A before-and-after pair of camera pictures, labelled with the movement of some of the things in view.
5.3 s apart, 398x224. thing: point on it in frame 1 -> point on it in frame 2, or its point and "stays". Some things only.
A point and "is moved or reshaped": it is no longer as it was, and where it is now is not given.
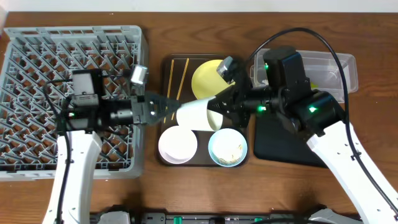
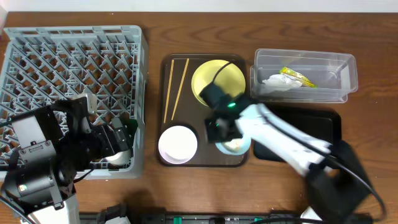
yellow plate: [206, 83] stays
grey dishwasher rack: [37, 83] stays
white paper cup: [194, 115] -> [120, 158]
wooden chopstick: [170, 85] stays
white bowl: [178, 144] stays
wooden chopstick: [181, 83] stays
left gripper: [137, 110] -> [121, 137]
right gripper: [243, 101] -> [216, 134]
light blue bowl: [227, 147] is moved or reshaped
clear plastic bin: [322, 68] stays
